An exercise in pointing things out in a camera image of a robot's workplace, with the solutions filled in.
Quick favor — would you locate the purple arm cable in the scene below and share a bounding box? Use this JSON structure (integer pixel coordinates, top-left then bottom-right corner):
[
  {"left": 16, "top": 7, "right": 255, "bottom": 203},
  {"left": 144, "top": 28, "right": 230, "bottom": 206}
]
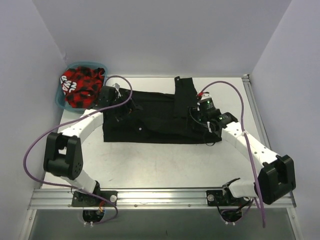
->
[
  {"left": 22, "top": 75, "right": 133, "bottom": 224},
  {"left": 199, "top": 80, "right": 267, "bottom": 228}
]

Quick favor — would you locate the aluminium rail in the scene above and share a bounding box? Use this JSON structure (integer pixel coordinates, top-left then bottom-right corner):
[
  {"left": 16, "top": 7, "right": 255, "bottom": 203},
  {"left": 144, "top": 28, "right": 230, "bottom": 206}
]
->
[
  {"left": 27, "top": 185, "right": 298, "bottom": 211},
  {"left": 241, "top": 74, "right": 272, "bottom": 150}
]

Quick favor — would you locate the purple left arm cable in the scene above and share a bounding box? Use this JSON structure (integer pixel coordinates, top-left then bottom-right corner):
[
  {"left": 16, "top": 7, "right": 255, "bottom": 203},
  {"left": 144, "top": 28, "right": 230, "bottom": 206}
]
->
[{"left": 22, "top": 75, "right": 133, "bottom": 224}]

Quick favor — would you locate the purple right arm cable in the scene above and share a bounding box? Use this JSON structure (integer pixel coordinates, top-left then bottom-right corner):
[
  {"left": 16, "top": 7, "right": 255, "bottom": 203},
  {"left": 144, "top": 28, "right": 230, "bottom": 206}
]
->
[{"left": 199, "top": 80, "right": 267, "bottom": 228}]

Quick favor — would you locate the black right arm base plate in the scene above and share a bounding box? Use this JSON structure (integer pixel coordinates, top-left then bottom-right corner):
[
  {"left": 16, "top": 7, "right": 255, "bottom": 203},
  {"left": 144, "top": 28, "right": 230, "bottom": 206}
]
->
[{"left": 206, "top": 189, "right": 241, "bottom": 207}]

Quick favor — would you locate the aluminium front rail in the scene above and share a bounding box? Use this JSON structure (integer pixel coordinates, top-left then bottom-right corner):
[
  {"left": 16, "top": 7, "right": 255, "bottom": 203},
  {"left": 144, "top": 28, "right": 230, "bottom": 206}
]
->
[{"left": 27, "top": 185, "right": 298, "bottom": 211}]

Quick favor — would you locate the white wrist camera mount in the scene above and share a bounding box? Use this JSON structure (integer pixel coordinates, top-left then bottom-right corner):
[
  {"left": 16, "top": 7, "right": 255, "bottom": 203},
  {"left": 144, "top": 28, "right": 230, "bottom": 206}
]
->
[
  {"left": 112, "top": 83, "right": 122, "bottom": 98},
  {"left": 197, "top": 92, "right": 212, "bottom": 102}
]

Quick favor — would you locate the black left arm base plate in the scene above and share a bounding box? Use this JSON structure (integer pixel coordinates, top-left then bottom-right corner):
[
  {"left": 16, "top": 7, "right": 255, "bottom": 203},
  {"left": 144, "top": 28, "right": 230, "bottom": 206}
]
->
[{"left": 71, "top": 190, "right": 118, "bottom": 207}]

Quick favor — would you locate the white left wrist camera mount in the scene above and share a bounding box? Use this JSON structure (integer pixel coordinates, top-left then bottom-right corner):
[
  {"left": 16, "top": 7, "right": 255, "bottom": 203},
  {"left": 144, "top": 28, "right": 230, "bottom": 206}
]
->
[{"left": 112, "top": 83, "right": 122, "bottom": 98}]

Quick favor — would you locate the aluminium right side rail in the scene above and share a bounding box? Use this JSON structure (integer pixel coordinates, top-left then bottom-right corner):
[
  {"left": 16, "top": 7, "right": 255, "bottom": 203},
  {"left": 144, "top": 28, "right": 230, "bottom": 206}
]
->
[{"left": 241, "top": 74, "right": 272, "bottom": 150}]

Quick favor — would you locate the black long sleeve shirt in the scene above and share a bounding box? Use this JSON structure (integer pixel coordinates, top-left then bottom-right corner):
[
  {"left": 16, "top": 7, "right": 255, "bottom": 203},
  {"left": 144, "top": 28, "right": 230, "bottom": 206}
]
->
[{"left": 102, "top": 76, "right": 221, "bottom": 144}]

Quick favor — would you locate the red black plaid shirt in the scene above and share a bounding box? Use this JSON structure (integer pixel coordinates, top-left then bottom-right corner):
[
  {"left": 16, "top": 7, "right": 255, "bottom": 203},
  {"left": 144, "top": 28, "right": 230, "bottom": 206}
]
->
[{"left": 60, "top": 66, "right": 106, "bottom": 109}]

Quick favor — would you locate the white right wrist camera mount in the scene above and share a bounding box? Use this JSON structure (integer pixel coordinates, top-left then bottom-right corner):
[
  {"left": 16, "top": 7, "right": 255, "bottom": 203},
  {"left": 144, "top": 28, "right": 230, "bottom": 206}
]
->
[{"left": 197, "top": 92, "right": 212, "bottom": 102}]

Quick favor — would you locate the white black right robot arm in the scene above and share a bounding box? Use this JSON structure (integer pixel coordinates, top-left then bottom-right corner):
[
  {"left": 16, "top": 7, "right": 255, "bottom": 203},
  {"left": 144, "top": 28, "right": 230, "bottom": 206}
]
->
[{"left": 187, "top": 97, "right": 296, "bottom": 205}]

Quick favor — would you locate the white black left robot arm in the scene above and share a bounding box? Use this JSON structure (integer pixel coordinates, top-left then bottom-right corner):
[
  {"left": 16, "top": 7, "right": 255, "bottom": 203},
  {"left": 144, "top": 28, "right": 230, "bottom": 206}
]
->
[{"left": 43, "top": 86, "right": 133, "bottom": 206}]

